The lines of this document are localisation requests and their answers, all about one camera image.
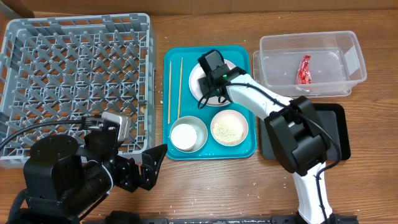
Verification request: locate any teal plastic tray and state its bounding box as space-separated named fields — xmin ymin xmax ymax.
xmin=162 ymin=45 xmax=257 ymax=161

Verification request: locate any clear plastic bin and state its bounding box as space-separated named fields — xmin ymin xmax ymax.
xmin=252 ymin=30 xmax=367 ymax=98

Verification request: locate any grey metal bowl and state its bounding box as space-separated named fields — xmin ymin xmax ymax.
xmin=169 ymin=116 xmax=208 ymax=153

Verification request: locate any grey plastic dish rack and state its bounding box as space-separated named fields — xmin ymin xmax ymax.
xmin=1 ymin=13 xmax=156 ymax=169

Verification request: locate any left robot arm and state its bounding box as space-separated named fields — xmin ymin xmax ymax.
xmin=8 ymin=112 xmax=167 ymax=223

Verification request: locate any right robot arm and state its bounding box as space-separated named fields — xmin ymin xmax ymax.
xmin=198 ymin=65 xmax=341 ymax=223

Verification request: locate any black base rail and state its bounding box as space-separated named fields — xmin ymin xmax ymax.
xmin=82 ymin=215 xmax=359 ymax=224

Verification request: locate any small white cup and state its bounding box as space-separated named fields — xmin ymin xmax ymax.
xmin=170 ymin=124 xmax=197 ymax=151

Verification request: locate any red snack wrapper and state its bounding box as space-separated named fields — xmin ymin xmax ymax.
xmin=295 ymin=55 xmax=312 ymax=85

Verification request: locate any white rice bowl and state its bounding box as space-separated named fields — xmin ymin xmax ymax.
xmin=210 ymin=110 xmax=249 ymax=147

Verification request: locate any black plastic tray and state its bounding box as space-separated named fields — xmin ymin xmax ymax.
xmin=259 ymin=103 xmax=351 ymax=161

